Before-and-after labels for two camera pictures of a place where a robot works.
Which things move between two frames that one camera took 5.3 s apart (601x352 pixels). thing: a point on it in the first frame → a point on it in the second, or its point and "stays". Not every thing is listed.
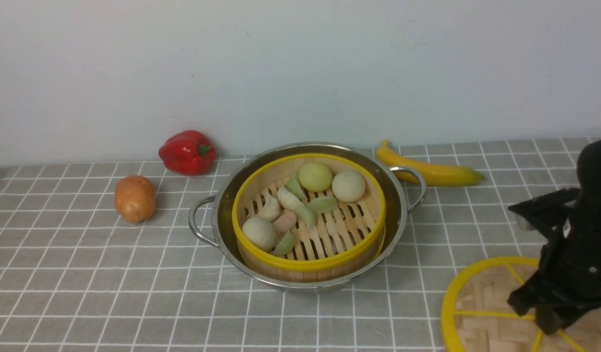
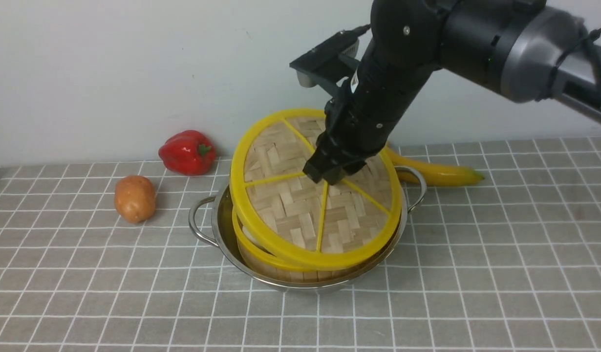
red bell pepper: x=189 y=153 stays
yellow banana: x=435 y=173 stays
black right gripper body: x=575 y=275 → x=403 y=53
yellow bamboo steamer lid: x=476 y=316 → x=300 y=221
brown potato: x=135 y=198 stays
